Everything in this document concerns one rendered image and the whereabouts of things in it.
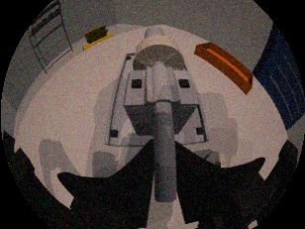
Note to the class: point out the orange shallow tray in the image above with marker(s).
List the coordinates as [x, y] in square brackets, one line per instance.
[228, 65]

